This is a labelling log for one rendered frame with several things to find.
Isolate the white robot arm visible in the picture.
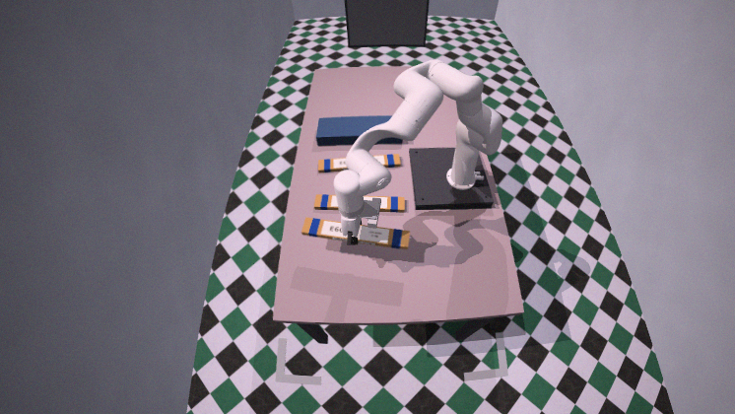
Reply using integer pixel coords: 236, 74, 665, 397
334, 59, 502, 229

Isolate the orange flat pack with blue bands and white label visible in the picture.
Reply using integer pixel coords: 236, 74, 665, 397
314, 194, 404, 213

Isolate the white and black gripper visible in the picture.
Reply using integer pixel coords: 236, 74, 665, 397
340, 213, 362, 245

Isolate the orange box with blue bands and white label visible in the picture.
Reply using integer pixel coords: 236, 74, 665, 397
301, 217, 410, 249

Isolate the tan rectangular pack with blue bands and white label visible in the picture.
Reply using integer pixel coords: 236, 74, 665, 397
318, 154, 401, 173

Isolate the blue rectangular block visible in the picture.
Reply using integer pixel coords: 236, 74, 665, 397
316, 115, 403, 146

